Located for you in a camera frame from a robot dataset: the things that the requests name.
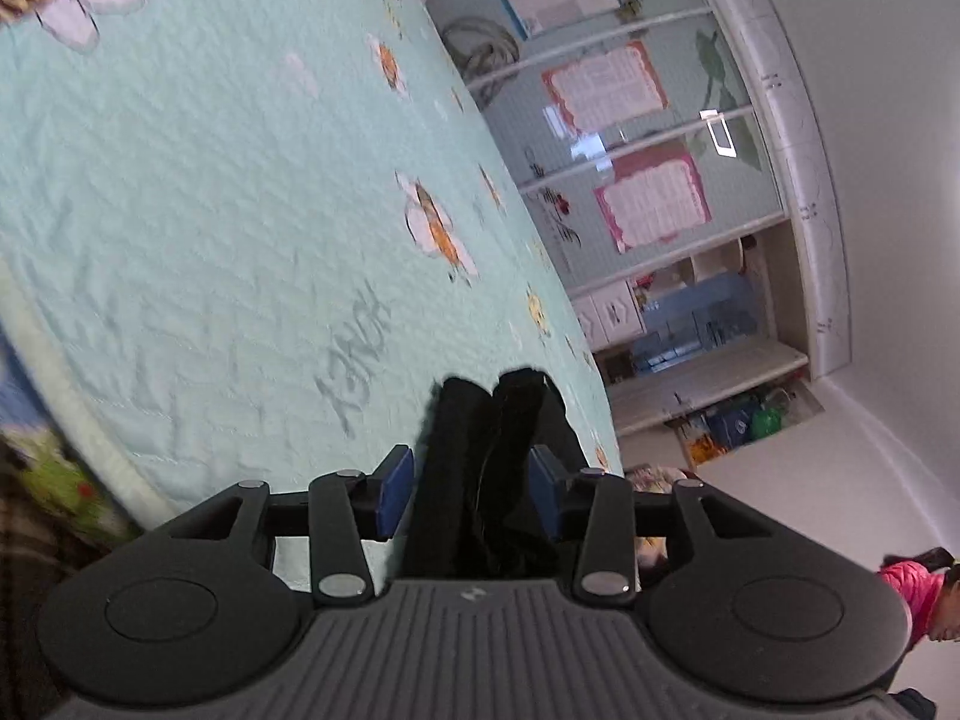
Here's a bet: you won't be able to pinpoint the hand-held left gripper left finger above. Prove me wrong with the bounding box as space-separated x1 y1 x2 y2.
161 446 416 608

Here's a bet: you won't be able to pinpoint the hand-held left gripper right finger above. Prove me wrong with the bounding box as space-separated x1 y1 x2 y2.
529 446 785 608

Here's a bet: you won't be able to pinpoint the black pants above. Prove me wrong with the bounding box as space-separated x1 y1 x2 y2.
403 367 593 582

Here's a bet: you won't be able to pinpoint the rolled floral quilt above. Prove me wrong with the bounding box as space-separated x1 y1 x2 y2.
626 465 702 586

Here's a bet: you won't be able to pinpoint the orange snack box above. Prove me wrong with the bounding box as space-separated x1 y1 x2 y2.
686 431 730 466

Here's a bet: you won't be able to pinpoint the white drawer cabinet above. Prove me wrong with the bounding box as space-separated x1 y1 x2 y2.
571 277 647 352

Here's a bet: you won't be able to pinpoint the blue printed bag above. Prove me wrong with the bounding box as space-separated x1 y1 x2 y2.
709 397 753 445

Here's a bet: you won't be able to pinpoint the white door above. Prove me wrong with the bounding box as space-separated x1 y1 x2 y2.
607 341 809 436

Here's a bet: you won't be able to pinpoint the green plastic bag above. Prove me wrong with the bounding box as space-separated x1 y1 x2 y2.
750 388 797 437

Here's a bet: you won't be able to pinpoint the pink bordered paper poster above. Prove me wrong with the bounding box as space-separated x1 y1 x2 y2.
594 150 712 254

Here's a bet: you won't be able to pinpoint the bee print quilted bedspread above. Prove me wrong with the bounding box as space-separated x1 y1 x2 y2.
0 0 627 593

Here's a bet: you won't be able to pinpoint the blue green printed sheet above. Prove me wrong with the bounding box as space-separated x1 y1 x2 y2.
0 330 143 541

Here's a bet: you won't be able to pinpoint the white sliding door wardrobe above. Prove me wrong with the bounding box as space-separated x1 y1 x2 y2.
420 0 852 440

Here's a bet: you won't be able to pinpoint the orange bordered paper poster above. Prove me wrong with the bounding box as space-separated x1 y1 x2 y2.
541 41 668 137

